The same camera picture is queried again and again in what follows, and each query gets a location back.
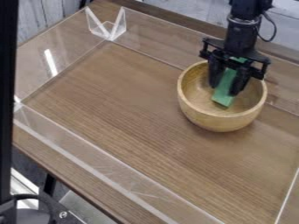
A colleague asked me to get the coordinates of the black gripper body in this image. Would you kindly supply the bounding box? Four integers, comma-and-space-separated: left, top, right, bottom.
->
200, 38, 271, 80

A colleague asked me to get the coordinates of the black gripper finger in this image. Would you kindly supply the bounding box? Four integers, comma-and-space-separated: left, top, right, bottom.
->
228, 66, 249, 96
209, 56, 225, 88

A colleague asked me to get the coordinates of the green rectangular block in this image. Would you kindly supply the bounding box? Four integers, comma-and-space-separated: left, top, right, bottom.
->
211, 67, 235, 108

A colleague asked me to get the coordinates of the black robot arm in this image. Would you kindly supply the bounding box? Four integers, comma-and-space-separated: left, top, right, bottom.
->
200, 0, 276, 96

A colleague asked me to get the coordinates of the wooden bowl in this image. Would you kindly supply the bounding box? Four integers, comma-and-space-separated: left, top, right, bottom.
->
176, 60, 267, 132

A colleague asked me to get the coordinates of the black table leg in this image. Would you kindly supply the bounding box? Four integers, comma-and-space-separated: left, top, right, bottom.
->
42, 174, 57, 196

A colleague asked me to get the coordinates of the clear acrylic corner bracket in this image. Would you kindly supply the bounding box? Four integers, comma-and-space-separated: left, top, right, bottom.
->
84, 7, 126, 41

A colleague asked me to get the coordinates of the clear acrylic tray wall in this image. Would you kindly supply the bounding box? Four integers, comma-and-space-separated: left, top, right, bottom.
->
13, 101, 224, 224

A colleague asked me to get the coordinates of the black cable loop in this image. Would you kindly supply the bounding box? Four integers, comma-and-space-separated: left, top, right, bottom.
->
6, 192, 58, 224

